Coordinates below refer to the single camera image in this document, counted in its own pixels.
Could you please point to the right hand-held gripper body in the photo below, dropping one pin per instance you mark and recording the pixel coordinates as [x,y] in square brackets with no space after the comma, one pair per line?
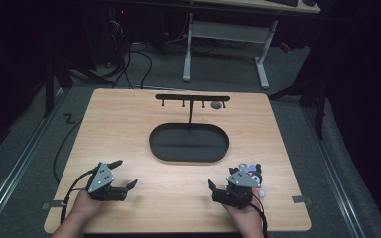
[236,190]

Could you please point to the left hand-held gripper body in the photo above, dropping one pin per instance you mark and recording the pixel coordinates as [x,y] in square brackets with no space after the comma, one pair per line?
[101,180]

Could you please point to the black hook rack with tray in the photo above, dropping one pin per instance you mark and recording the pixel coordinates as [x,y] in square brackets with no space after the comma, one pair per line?
[189,142]

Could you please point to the person's right hand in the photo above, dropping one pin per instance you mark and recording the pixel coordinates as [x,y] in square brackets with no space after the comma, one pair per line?
[244,213]

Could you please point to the person's left hand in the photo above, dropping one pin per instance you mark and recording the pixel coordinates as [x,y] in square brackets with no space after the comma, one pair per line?
[85,205]

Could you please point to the grey tape strip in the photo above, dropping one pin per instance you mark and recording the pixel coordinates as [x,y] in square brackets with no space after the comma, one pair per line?
[51,205]
[301,199]

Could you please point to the grey round disc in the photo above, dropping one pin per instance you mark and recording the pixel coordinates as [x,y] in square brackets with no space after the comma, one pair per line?
[216,105]

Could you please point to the black metal stand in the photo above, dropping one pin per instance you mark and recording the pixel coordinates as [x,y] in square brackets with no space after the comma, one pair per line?
[317,95]

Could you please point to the black computer tower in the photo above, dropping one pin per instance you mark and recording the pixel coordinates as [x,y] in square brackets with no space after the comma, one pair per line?
[118,29]

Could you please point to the red small object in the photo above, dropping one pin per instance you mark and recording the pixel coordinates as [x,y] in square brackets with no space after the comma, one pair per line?
[285,47]

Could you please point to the white-framed desk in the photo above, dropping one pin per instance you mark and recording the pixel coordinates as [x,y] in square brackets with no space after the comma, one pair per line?
[228,31]

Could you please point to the black keyboard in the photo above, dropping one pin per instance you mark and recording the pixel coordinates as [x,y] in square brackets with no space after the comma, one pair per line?
[282,2]

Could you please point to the black computer mouse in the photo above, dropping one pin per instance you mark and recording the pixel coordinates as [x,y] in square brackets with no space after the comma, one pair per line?
[309,2]

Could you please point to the metal floor rail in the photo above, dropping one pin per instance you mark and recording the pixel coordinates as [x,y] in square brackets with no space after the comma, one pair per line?
[16,168]
[334,172]

